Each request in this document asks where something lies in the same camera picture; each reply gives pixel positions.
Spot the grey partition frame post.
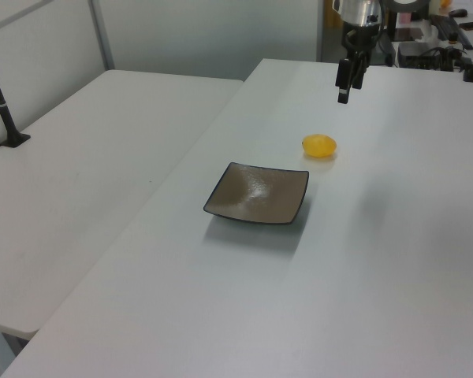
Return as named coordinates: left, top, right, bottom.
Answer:
left=88, top=0, right=116, bottom=72

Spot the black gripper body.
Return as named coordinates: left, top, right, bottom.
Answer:
left=345, top=21, right=382, bottom=61

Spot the black ring lamp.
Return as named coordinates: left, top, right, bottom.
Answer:
left=385, top=0, right=433, bottom=13

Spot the black electronics box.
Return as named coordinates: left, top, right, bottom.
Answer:
left=397, top=41, right=439, bottom=69

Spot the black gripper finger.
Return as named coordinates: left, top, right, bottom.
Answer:
left=335, top=57, right=352, bottom=105
left=352, top=54, right=370, bottom=91

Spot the wooden board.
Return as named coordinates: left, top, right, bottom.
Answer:
left=322, top=0, right=345, bottom=29

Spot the black camera stand pole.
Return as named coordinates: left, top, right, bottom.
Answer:
left=0, top=41, right=32, bottom=149

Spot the yellow lemon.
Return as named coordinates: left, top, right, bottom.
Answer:
left=301, top=133, right=339, bottom=158

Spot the square brown ceramic plate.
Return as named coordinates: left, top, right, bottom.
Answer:
left=203, top=161, right=310, bottom=226

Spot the tangle of black cables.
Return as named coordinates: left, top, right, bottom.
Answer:
left=432, top=46, right=465, bottom=72

